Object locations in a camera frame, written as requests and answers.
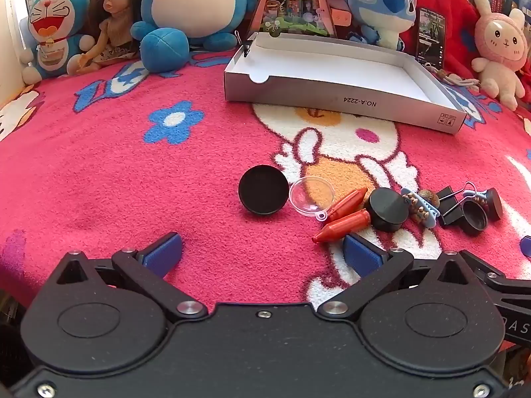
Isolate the clear plastic dome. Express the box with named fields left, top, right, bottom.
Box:
left=289, top=177, right=336, bottom=221

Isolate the blue alien plush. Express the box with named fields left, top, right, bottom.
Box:
left=319, top=0, right=417, bottom=50

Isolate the blue robot cat plush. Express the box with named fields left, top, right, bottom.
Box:
left=19, top=0, right=96, bottom=86

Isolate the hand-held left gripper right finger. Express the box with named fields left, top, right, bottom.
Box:
left=317, top=233, right=482, bottom=322

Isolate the black smartphone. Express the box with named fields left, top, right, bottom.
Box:
left=415, top=7, right=446, bottom=69

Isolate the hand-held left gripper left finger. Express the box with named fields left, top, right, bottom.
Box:
left=47, top=232, right=209, bottom=321

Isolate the small black round cap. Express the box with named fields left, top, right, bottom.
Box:
left=483, top=188, right=503, bottom=221

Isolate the blue bear hair clip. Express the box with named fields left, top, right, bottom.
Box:
left=400, top=188, right=439, bottom=228

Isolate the pink triangular diorama house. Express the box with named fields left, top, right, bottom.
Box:
left=249, top=0, right=353, bottom=38

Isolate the pink bunny plush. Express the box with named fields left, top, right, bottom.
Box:
left=471, top=0, right=529, bottom=110

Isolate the small black binder clip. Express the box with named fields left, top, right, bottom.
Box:
left=236, top=31, right=254, bottom=58

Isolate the white cardboard box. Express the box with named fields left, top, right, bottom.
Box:
left=224, top=32, right=469, bottom=134

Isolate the large black round lid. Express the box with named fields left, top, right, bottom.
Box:
left=238, top=165, right=290, bottom=216

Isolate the pink printed blanket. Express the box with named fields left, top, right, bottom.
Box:
left=0, top=45, right=531, bottom=311

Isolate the brown haired doll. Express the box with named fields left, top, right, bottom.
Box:
left=68, top=0, right=144, bottom=75

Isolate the round blue mouse plush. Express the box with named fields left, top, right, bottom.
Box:
left=130, top=0, right=260, bottom=73

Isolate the red fleece blanket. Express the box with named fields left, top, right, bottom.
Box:
left=66, top=0, right=490, bottom=84

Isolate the black round cup lid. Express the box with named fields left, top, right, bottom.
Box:
left=460, top=199, right=489, bottom=236

